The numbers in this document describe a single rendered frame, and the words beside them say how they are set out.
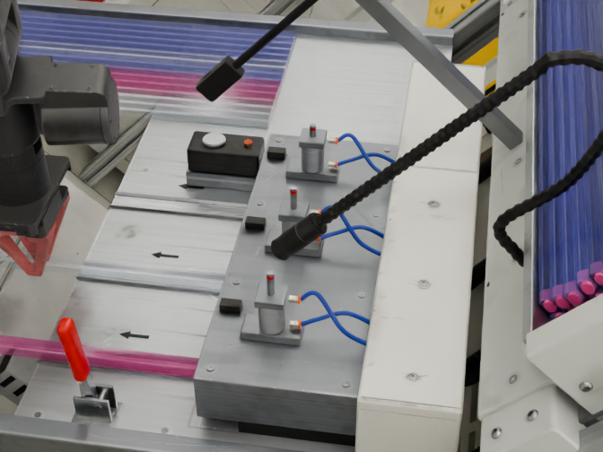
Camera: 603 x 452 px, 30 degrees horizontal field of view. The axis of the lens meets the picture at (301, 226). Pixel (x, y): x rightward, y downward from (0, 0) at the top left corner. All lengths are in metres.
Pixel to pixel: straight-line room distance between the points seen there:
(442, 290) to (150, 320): 0.27
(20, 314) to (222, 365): 0.64
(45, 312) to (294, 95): 0.47
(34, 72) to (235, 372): 0.30
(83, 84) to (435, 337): 0.36
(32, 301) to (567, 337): 0.94
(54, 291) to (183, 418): 0.64
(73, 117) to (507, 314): 0.39
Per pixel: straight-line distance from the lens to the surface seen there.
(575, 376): 0.78
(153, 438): 0.94
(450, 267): 0.98
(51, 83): 0.96
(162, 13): 1.47
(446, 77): 1.01
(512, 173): 1.02
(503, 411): 0.82
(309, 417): 0.92
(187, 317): 1.04
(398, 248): 0.99
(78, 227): 1.66
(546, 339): 0.76
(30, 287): 1.56
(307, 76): 1.36
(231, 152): 1.16
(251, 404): 0.92
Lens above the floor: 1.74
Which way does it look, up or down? 34 degrees down
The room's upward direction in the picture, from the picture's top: 55 degrees clockwise
